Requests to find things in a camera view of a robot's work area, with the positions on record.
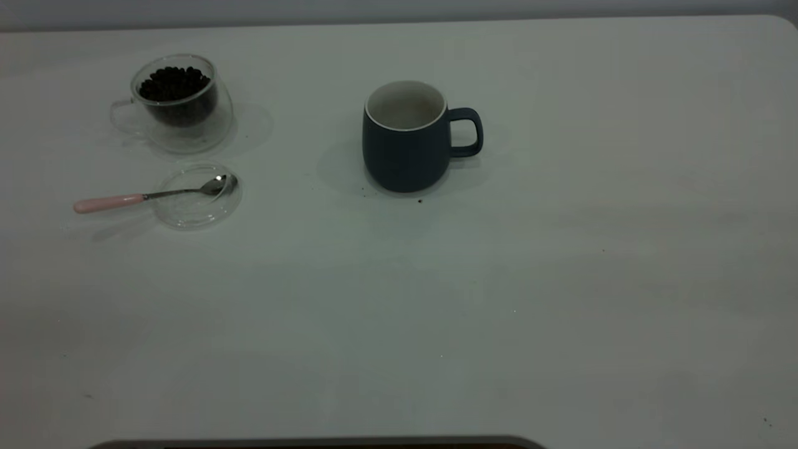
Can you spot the dark coffee beans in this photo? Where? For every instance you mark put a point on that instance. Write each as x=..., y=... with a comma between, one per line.
x=174, y=87

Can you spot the dark grey ceramic mug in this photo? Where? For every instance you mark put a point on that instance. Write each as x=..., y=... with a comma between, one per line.
x=399, y=159

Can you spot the clear glass lid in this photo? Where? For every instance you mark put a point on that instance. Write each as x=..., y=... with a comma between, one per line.
x=193, y=217

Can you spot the clear double-wall glass cup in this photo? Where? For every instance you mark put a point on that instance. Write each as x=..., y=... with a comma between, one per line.
x=213, y=134

